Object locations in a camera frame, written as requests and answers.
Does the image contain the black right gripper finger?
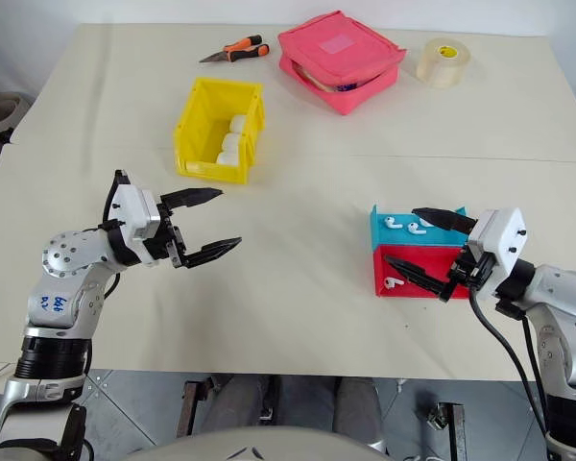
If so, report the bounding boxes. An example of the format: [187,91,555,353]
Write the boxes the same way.
[411,206,479,237]
[384,255,455,296]

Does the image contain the orange black pliers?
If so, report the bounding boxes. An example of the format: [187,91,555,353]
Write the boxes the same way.
[198,34,272,65]

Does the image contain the rusty metal frame post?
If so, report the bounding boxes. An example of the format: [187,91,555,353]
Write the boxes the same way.
[428,401,467,461]
[176,379,210,440]

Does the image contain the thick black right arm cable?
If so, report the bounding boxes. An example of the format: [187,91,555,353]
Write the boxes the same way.
[467,283,551,439]

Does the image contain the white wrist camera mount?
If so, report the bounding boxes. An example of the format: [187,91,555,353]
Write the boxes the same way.
[467,206,530,271]
[108,183,162,242]

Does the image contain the pink fabric pouch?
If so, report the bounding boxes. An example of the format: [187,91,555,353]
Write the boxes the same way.
[276,10,409,117]

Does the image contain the clear tape roll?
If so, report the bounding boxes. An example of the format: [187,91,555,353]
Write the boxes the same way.
[416,36,473,90]

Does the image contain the silver robot torso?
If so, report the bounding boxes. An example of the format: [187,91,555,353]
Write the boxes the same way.
[137,424,391,461]

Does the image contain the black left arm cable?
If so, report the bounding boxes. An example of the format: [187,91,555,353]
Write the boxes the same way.
[97,168,129,300]

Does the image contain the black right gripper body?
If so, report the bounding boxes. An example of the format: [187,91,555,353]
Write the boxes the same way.
[438,244,499,303]

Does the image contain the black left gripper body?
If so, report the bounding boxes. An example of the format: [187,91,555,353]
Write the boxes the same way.
[141,203,191,270]

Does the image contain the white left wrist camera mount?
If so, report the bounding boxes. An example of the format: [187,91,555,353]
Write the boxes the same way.
[108,183,162,242]

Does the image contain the teal plastic tray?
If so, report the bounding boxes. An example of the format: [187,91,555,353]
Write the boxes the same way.
[369,203,469,252]

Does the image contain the yellow plastic bin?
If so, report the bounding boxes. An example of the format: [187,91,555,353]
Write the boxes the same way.
[173,77,267,186]

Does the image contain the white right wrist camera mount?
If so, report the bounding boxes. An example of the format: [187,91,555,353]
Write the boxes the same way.
[467,206,530,271]

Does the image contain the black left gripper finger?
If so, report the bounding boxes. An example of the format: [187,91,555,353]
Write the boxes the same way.
[179,235,244,270]
[160,187,225,218]

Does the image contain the dark grey rounded shape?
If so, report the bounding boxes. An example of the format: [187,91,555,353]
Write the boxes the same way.
[204,374,282,434]
[332,376,384,444]

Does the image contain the red plastic tray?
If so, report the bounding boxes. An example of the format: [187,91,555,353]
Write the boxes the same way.
[371,243,469,301]

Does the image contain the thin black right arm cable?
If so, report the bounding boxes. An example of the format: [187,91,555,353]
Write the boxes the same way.
[521,317,550,420]

